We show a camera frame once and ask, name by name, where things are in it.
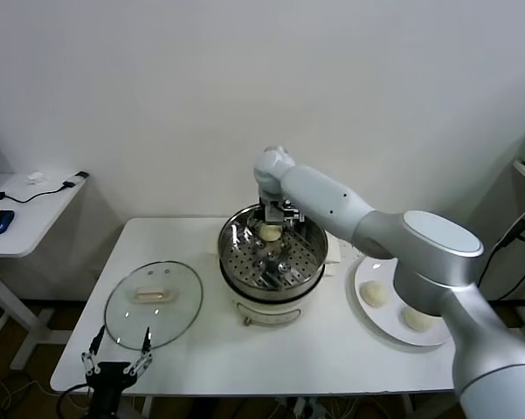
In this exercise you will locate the white power strip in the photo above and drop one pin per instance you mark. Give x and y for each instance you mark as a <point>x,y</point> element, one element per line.
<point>308,410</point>

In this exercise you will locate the small white object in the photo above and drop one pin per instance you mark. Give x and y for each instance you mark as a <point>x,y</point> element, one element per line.
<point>36,178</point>

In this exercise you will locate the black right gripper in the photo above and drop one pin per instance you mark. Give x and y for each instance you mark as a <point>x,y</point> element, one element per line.
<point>273,207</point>

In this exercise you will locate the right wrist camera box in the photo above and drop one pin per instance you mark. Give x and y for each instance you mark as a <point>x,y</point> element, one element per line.
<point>293,213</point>

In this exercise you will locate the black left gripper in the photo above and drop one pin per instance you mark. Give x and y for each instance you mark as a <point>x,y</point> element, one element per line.
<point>109,384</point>

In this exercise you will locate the perforated steel steamer basket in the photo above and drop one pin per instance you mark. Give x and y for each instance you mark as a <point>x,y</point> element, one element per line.
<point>297,275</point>

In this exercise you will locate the white side desk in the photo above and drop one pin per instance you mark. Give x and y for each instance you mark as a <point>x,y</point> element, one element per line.
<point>35,218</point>

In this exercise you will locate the white steamed baozi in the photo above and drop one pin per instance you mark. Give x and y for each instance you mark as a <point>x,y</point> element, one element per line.
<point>270,235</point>
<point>417,319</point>
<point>374,293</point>

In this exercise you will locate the cream electric cooking pot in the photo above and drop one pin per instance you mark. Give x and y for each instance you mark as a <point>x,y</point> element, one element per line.
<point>271,312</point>

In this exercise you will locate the white round plate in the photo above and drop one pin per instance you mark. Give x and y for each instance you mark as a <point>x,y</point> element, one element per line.
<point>384,323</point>

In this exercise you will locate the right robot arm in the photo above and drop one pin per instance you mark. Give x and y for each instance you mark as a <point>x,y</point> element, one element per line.
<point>332,196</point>

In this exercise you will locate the blue computer mouse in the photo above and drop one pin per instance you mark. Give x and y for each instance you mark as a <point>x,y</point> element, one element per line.
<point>0,221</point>

